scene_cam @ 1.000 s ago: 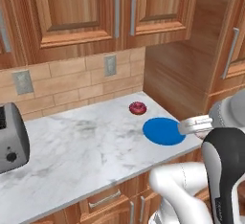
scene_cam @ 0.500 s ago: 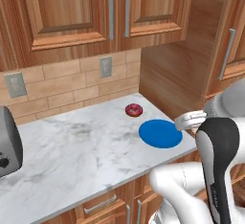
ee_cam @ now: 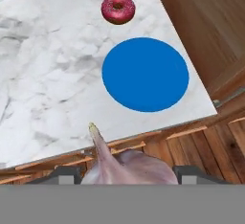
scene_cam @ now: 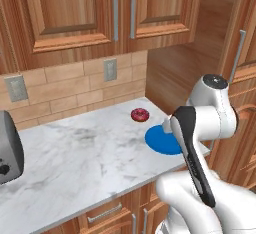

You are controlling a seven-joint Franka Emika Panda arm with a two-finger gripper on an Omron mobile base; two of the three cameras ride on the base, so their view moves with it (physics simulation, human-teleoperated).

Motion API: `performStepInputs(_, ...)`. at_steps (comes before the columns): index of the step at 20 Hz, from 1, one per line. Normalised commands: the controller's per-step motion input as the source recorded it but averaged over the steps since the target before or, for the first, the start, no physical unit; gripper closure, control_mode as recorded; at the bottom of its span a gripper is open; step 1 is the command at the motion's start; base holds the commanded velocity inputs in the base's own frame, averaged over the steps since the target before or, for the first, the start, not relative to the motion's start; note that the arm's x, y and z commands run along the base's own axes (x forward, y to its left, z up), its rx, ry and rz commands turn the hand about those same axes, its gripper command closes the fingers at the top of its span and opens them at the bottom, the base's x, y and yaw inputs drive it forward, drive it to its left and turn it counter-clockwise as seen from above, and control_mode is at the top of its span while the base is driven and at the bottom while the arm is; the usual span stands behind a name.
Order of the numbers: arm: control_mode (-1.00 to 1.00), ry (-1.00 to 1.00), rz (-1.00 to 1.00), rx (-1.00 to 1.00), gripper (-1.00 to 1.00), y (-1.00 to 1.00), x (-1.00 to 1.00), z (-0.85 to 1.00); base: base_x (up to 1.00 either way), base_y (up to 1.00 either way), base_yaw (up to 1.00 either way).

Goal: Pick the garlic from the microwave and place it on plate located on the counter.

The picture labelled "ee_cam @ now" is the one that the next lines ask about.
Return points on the pale purple garlic bulb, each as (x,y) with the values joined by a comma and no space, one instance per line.
(127,167)

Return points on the blue round plate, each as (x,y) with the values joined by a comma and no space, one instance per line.
(145,74)

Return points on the pink frosted donut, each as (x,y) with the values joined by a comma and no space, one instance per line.
(118,8)

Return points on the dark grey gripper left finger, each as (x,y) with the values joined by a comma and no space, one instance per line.
(65,174)

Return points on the wooden cabinet front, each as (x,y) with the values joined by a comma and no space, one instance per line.
(207,26)

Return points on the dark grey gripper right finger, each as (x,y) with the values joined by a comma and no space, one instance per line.
(188,172)

